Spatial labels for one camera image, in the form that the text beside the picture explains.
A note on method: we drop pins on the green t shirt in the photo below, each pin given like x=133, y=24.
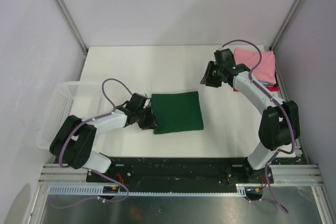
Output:
x=177, y=112

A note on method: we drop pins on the aluminium frame post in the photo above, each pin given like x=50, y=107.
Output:
x=290, y=15
x=71, y=25

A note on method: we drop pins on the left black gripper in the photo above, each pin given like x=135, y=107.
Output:
x=150, y=123

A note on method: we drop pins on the black printed t shirt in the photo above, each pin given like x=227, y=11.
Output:
x=271, y=85

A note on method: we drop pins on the right aluminium frame post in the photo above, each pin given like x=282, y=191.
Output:
x=290, y=15

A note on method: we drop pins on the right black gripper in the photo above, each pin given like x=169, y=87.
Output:
x=208, y=79

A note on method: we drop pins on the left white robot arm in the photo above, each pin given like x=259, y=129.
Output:
x=73, y=143

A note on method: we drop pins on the left aluminium frame post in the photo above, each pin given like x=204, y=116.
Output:
x=71, y=25

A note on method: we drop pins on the pink t shirt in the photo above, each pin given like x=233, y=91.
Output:
x=265, y=71

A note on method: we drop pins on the white plastic basket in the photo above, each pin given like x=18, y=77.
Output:
x=82, y=99

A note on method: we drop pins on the grey slotted cable duct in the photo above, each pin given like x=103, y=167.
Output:
x=100, y=190

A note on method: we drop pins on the red t shirt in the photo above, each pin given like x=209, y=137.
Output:
x=273, y=89

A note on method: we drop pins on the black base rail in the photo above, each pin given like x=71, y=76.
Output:
x=182, y=174

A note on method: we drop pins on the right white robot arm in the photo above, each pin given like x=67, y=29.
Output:
x=279, y=126

